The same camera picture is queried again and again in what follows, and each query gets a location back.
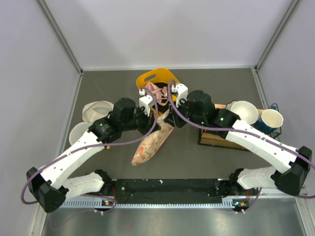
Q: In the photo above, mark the pink satin bra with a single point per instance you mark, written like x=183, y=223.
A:
x=159, y=93

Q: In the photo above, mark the yellow plastic basket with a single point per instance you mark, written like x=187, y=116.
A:
x=159, y=75

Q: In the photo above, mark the white marble plate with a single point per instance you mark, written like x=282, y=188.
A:
x=77, y=131

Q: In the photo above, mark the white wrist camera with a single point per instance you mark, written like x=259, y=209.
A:
x=147, y=101
x=181, y=92

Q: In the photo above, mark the blue paper cup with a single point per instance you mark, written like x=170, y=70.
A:
x=269, y=121

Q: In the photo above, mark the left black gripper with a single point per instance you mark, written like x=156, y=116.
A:
x=149, y=123

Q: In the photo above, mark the black bra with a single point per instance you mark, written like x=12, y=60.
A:
x=162, y=109

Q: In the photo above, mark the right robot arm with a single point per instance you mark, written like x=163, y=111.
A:
x=289, y=166

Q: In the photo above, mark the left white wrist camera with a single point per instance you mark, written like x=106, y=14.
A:
x=147, y=101

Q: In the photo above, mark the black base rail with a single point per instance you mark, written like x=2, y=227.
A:
x=172, y=191

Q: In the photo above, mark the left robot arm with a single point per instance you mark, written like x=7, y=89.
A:
x=51, y=184

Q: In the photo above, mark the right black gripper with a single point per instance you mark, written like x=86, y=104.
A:
x=173, y=118

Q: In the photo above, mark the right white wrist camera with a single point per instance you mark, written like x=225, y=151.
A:
x=181, y=92

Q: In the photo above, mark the white mesh laundry bag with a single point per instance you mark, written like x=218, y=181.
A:
x=96, y=110

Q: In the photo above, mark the floral mesh laundry bag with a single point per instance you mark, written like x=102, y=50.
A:
x=150, y=145

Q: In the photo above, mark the white scalloped plate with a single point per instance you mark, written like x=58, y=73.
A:
x=229, y=106

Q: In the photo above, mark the white ceramic bowl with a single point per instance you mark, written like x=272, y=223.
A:
x=246, y=111

